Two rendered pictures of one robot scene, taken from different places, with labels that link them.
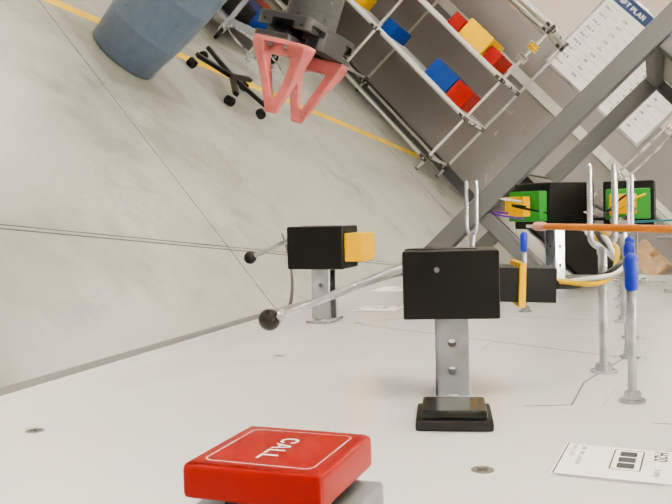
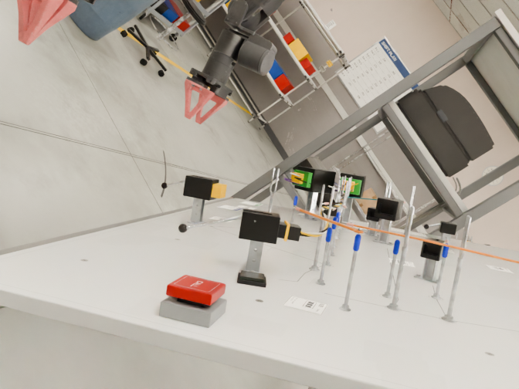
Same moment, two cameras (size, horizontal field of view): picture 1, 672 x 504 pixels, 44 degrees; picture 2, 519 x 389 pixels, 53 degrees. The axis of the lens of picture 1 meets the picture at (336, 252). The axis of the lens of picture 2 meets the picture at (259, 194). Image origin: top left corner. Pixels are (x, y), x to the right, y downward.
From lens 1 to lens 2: 28 cm
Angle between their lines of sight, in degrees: 9
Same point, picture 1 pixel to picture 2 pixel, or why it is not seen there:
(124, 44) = (85, 16)
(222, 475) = (180, 289)
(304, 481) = (206, 295)
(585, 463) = (295, 303)
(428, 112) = (261, 88)
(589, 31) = (363, 60)
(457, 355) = (256, 255)
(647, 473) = (314, 309)
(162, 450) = (140, 276)
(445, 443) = (247, 289)
